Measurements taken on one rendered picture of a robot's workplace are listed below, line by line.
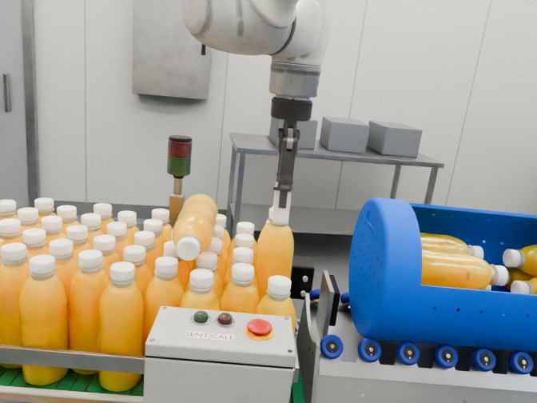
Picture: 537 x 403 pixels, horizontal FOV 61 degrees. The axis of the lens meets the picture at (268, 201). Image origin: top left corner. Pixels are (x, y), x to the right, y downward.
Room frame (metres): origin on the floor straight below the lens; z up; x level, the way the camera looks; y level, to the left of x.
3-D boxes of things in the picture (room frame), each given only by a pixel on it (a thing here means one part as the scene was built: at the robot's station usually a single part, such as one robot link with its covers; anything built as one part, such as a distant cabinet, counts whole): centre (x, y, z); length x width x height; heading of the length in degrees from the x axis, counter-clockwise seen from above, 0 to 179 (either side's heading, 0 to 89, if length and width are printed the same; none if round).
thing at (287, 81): (0.86, -0.02, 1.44); 0.09 x 0.09 x 0.06
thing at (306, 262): (1.07, -0.09, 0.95); 0.10 x 0.07 x 0.10; 3
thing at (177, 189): (1.22, 0.25, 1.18); 0.06 x 0.06 x 0.16
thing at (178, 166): (1.22, 0.25, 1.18); 0.06 x 0.06 x 0.05
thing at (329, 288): (0.88, -0.15, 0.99); 0.10 x 0.02 x 0.12; 3
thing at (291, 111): (0.86, -0.02, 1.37); 0.08 x 0.07 x 0.09; 2
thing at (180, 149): (1.22, 0.25, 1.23); 0.06 x 0.06 x 0.04
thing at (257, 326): (0.58, -0.01, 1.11); 0.04 x 0.04 x 0.01
